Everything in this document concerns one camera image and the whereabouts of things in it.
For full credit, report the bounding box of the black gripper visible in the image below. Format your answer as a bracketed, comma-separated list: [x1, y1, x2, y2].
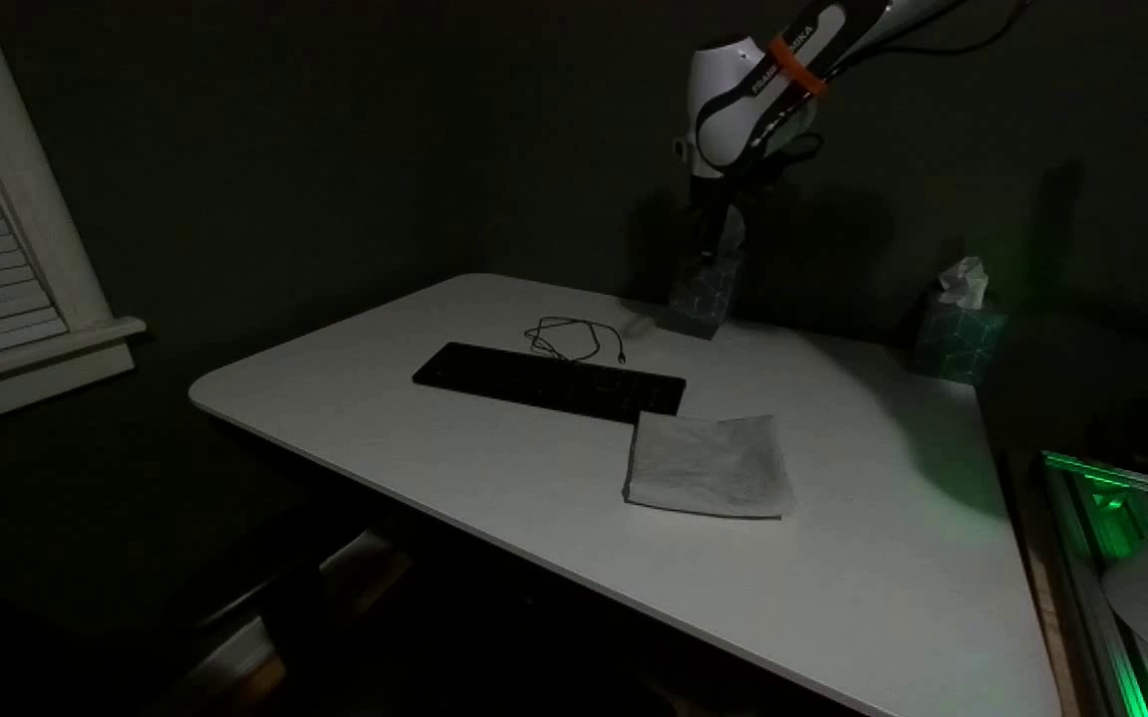
[667, 173, 756, 335]

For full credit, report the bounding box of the white tissue sheet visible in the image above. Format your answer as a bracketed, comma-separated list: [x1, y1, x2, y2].
[934, 250, 998, 315]

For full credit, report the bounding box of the dark blue tissue box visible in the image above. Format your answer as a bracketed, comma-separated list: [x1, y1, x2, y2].
[911, 294, 1012, 388]

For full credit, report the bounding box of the white folded cloth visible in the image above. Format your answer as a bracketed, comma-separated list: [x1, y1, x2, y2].
[620, 412, 798, 526]

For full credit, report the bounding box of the black keyboard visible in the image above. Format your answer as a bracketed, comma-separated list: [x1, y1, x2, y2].
[409, 338, 693, 425]

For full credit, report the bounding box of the thin black cable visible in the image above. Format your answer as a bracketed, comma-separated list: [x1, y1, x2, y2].
[523, 309, 667, 372]

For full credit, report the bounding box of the orange strap on arm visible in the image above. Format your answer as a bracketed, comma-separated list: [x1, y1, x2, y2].
[766, 32, 832, 104]

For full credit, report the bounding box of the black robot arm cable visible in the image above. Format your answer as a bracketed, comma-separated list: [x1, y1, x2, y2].
[866, 0, 1034, 66]

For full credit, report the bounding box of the aluminium rail frame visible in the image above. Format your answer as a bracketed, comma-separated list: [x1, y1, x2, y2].
[1034, 444, 1148, 717]

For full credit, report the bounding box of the white window frame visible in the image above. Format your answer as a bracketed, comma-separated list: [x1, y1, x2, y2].
[0, 0, 153, 444]

